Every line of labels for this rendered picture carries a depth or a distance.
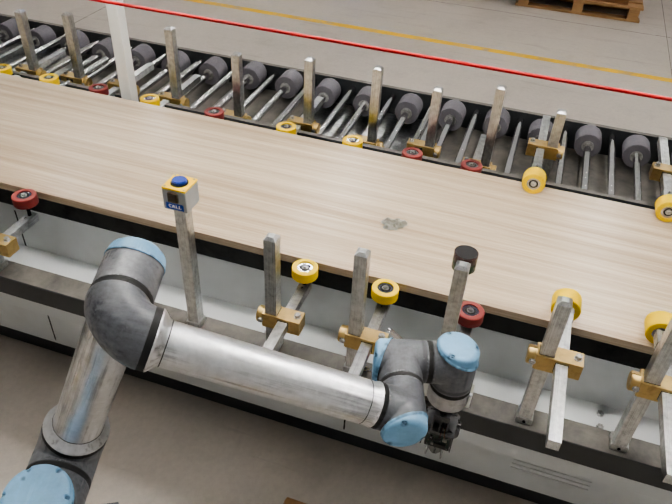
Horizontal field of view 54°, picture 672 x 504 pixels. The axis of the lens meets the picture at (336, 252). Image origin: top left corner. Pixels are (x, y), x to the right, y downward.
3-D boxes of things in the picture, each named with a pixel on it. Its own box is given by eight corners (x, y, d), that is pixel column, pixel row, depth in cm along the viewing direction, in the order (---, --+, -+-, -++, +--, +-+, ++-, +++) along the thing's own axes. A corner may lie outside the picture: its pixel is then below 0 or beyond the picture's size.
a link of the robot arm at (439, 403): (434, 364, 149) (477, 376, 146) (431, 379, 152) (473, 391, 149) (425, 393, 142) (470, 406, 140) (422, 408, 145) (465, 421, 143)
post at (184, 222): (199, 330, 205) (185, 210, 176) (185, 325, 206) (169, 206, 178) (206, 320, 208) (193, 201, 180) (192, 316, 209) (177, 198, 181)
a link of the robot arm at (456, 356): (432, 326, 140) (479, 329, 140) (423, 367, 148) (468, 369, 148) (437, 359, 133) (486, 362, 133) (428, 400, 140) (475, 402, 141)
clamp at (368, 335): (382, 359, 184) (383, 346, 181) (336, 346, 187) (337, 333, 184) (388, 344, 189) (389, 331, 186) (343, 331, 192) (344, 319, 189)
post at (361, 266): (355, 381, 196) (367, 255, 166) (344, 378, 197) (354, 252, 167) (359, 373, 199) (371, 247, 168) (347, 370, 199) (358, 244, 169)
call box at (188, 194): (187, 216, 176) (184, 192, 171) (164, 210, 177) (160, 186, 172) (200, 202, 181) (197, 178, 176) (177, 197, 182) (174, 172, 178)
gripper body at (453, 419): (417, 444, 151) (425, 410, 144) (426, 416, 158) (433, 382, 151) (450, 455, 150) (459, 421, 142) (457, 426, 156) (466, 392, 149)
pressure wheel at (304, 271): (321, 297, 204) (323, 269, 197) (298, 306, 201) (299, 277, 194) (309, 282, 210) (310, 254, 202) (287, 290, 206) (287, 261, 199)
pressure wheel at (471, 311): (475, 350, 190) (482, 321, 183) (447, 343, 192) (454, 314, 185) (479, 331, 196) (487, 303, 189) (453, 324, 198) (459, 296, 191)
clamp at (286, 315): (298, 337, 191) (298, 325, 187) (255, 325, 194) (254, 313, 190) (305, 323, 195) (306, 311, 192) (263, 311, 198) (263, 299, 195)
